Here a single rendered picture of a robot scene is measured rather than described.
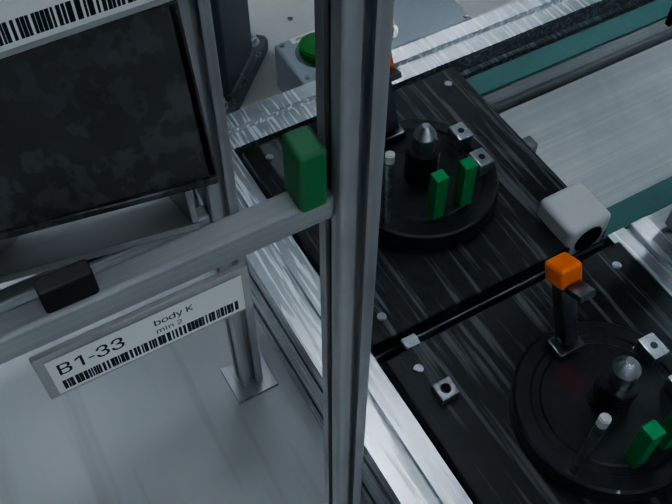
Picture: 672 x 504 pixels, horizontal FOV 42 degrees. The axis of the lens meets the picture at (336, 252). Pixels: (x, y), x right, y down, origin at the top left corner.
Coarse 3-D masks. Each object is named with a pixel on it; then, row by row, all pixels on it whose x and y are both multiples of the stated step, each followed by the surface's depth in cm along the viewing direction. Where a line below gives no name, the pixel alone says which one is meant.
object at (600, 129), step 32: (608, 32) 95; (640, 32) 96; (512, 64) 92; (544, 64) 92; (576, 64) 94; (608, 64) 98; (640, 64) 97; (512, 96) 93; (544, 96) 94; (576, 96) 94; (608, 96) 94; (640, 96) 94; (512, 128) 91; (544, 128) 91; (576, 128) 91; (608, 128) 91; (640, 128) 91; (544, 160) 88; (576, 160) 88; (608, 160) 88; (640, 160) 88; (608, 192) 86; (640, 192) 82; (608, 224) 80; (576, 256) 78; (512, 288) 76; (448, 320) 74; (384, 352) 72
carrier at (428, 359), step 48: (528, 288) 73; (624, 288) 73; (480, 336) 70; (528, 336) 70; (624, 336) 68; (432, 384) 67; (480, 384) 67; (528, 384) 65; (576, 384) 65; (624, 384) 60; (432, 432) 65; (480, 432) 65; (528, 432) 63; (576, 432) 63; (624, 432) 63; (480, 480) 63; (528, 480) 63; (576, 480) 61; (624, 480) 61
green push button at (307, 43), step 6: (306, 36) 91; (312, 36) 91; (300, 42) 91; (306, 42) 90; (312, 42) 90; (300, 48) 90; (306, 48) 90; (312, 48) 90; (300, 54) 90; (306, 54) 90; (312, 54) 89; (306, 60) 90; (312, 60) 90
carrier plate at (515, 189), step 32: (416, 96) 86; (448, 96) 86; (480, 96) 86; (480, 128) 83; (256, 160) 81; (512, 160) 81; (512, 192) 79; (544, 192) 79; (512, 224) 77; (544, 224) 77; (384, 256) 75; (416, 256) 75; (448, 256) 75; (480, 256) 75; (512, 256) 75; (544, 256) 75; (384, 288) 73; (416, 288) 73; (448, 288) 73; (480, 288) 73; (384, 320) 71; (416, 320) 71
